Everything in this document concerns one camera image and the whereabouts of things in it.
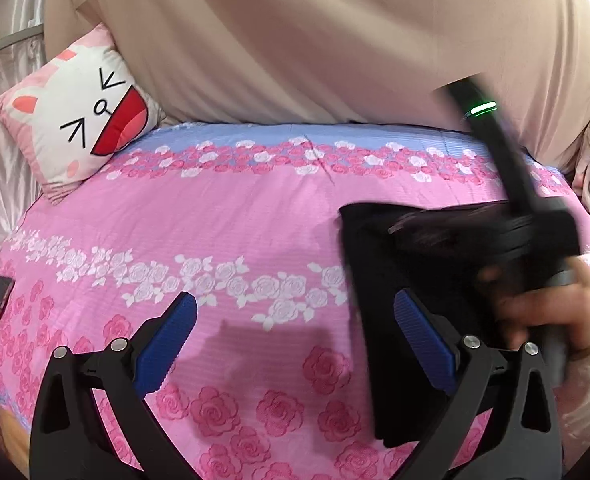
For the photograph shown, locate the pale satin curtain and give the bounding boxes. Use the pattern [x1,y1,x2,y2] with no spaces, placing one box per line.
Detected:
[0,0,50,261]

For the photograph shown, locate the cat face pillow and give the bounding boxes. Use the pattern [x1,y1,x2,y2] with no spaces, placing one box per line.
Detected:
[0,22,167,206]

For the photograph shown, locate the person's right hand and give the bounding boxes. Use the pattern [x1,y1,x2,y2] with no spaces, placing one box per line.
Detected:
[478,255,590,358]

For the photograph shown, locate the pink rose bedsheet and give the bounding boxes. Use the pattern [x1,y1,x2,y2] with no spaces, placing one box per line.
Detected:
[0,120,590,480]

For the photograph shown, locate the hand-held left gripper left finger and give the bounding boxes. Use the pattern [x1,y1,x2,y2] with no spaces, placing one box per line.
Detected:
[29,291,211,480]

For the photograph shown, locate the black pants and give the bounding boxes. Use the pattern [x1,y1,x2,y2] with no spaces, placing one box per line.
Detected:
[337,200,583,452]

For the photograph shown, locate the grey metal rail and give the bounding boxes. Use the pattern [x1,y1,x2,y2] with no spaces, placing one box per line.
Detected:
[0,27,43,63]

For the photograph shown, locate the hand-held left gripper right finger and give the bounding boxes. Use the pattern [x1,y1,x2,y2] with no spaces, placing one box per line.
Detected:
[393,287,563,480]

